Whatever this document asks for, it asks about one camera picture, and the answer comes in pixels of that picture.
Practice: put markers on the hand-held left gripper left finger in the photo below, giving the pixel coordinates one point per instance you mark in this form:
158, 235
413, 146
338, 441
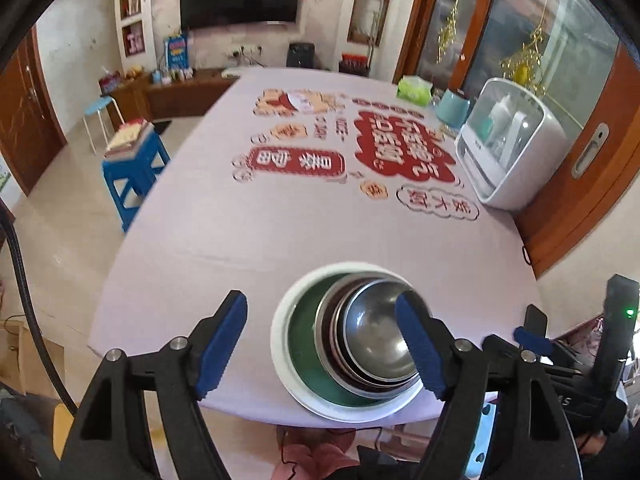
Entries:
222, 345

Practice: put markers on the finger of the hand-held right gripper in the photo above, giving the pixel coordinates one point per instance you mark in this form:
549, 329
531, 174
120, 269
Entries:
536, 319
532, 340

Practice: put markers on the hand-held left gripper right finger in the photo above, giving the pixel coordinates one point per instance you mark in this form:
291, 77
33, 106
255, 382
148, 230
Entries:
420, 345

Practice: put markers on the white deep plate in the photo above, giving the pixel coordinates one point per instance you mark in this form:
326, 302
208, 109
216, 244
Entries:
279, 340

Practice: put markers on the green plate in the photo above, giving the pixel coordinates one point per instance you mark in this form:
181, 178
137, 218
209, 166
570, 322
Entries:
300, 345

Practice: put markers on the flat-bottomed steel bowl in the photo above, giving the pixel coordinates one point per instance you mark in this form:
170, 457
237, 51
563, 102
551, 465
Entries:
327, 332

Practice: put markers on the large round steel bowl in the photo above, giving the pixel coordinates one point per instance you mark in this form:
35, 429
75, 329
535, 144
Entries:
320, 345

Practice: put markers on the person's right hand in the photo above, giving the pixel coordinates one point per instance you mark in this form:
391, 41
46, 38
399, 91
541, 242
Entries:
592, 444

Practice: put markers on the printed pink tablecloth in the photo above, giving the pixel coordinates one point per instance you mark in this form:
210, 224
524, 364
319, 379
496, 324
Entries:
200, 240

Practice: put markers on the dusty pink cloth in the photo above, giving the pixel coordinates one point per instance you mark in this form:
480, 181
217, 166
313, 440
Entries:
315, 460

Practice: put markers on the white dish cabinet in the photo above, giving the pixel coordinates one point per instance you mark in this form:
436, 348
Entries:
540, 160

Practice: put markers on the blue plastic stool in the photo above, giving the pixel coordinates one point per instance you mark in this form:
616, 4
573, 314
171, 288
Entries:
135, 175

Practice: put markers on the cardboard box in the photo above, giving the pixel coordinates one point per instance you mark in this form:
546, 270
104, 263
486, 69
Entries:
25, 360

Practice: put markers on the teal kitchen appliance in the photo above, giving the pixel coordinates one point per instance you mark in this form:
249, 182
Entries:
452, 110

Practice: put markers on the stack of books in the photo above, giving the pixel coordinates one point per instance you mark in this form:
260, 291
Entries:
127, 137

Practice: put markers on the wooden television cabinet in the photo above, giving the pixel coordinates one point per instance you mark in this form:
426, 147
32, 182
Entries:
180, 95

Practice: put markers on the green tissue pack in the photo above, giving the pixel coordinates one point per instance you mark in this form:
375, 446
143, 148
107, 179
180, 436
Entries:
415, 90

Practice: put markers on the gold hanging ornament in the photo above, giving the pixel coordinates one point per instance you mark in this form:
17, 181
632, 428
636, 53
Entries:
451, 32
525, 60

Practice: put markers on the light blue metal stool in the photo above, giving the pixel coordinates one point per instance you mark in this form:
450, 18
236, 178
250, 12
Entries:
100, 105

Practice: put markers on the red gift box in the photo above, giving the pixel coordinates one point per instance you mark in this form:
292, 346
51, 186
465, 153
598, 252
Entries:
111, 83

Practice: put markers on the dark red-topped box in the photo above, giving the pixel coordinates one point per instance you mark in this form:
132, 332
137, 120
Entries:
354, 63

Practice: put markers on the blue printed box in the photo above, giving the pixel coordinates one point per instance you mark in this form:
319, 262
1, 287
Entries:
177, 52

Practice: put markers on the small black speaker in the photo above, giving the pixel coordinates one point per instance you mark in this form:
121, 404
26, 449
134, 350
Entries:
301, 55

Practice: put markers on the brown wooden door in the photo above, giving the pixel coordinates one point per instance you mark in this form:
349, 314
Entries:
25, 110

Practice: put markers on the wooden glass door frame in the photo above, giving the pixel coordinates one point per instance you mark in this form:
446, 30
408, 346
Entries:
600, 85

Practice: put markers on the white wall shelf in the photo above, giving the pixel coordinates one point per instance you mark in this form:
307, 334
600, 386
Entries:
132, 15
370, 10

